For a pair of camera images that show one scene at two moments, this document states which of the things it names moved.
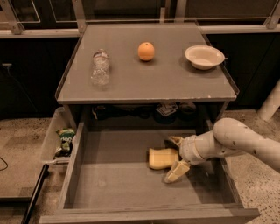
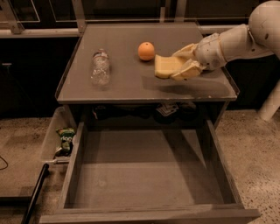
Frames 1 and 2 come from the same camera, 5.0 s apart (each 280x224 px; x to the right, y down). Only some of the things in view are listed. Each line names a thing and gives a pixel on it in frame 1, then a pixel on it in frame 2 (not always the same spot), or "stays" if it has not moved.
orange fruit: x=145 y=51 stays
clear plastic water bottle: x=100 y=70 stays
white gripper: x=189 y=150 to x=209 y=52
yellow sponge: x=162 y=158 to x=165 y=66
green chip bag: x=66 y=136 stays
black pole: x=45 y=172 stays
